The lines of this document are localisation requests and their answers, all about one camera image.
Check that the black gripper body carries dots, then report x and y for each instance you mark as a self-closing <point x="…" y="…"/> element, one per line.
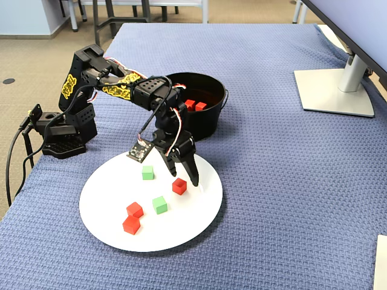
<point x="173" y="145"/>

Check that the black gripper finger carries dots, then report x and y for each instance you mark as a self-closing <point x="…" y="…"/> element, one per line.
<point x="170" y="164"/>
<point x="189" y="157"/>

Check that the red cube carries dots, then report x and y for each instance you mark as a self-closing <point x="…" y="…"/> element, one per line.
<point x="131" y="225"/>
<point x="200" y="106"/>
<point x="190" y="104"/>
<point x="134" y="209"/>
<point x="179" y="186"/>

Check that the white round plate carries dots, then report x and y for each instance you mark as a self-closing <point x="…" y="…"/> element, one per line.
<point x="187" y="220"/>

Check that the green cube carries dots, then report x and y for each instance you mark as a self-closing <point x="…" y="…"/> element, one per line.
<point x="147" y="173"/>
<point x="159" y="205"/>

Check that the black metal bucket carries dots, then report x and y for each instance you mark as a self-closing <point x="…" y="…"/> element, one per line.
<point x="205" y="127"/>

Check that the blue woven tablecloth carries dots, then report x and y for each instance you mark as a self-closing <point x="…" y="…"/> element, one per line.
<point x="272" y="181"/>

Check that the dark chair legs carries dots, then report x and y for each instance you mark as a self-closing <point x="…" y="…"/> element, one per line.
<point x="164" y="15"/>
<point x="83" y="12"/>

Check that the white desk with legs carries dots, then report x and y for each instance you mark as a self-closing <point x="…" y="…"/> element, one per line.
<point x="74" y="18"/>

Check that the monitor with silver stand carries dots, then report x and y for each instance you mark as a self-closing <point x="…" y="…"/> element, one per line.
<point x="332" y="93"/>

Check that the black floor disc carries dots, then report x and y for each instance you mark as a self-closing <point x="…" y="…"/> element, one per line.
<point x="8" y="81"/>

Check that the white desk legs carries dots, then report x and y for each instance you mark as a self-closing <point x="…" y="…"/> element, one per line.
<point x="295" y="13"/>

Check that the white flat object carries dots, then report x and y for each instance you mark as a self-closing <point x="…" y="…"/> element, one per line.
<point x="381" y="266"/>

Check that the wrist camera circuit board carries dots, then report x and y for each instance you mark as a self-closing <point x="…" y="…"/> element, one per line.
<point x="139" y="152"/>

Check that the dark grey metal frame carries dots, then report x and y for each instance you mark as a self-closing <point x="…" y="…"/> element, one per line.
<point x="96" y="22"/>

